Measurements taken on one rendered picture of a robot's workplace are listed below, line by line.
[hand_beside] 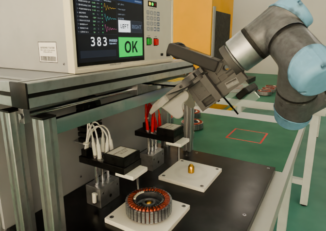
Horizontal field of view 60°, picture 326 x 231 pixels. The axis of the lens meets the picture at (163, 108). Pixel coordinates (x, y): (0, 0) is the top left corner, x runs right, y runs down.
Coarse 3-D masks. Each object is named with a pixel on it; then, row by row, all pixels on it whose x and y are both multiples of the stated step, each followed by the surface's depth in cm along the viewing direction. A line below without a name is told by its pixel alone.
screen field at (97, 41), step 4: (92, 36) 63; (96, 36) 64; (100, 36) 65; (104, 36) 66; (92, 40) 63; (96, 40) 64; (100, 40) 65; (104, 40) 67; (92, 44) 63; (96, 44) 64; (100, 44) 66; (104, 44) 67
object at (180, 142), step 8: (144, 128) 95; (160, 128) 88; (168, 128) 87; (176, 128) 87; (144, 136) 91; (152, 136) 89; (160, 136) 88; (168, 136) 87; (176, 136) 87; (152, 144) 94; (168, 144) 87; (176, 144) 86; (184, 144) 87
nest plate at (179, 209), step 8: (120, 208) 70; (176, 208) 70; (184, 208) 70; (112, 216) 66; (120, 216) 66; (176, 216) 66; (112, 224) 65; (120, 224) 64; (128, 224) 64; (136, 224) 64; (144, 224) 64; (152, 224) 64; (160, 224) 64; (168, 224) 64; (176, 224) 65
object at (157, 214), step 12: (132, 192) 70; (144, 192) 71; (156, 192) 71; (132, 204) 65; (144, 204) 67; (156, 204) 69; (168, 204) 66; (132, 216) 64; (144, 216) 63; (156, 216) 63; (168, 216) 65
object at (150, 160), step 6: (144, 150) 95; (150, 150) 95; (156, 150) 95; (162, 150) 96; (144, 156) 92; (150, 156) 91; (156, 156) 93; (162, 156) 96; (144, 162) 93; (150, 162) 92; (156, 162) 93; (162, 162) 97; (150, 168) 92
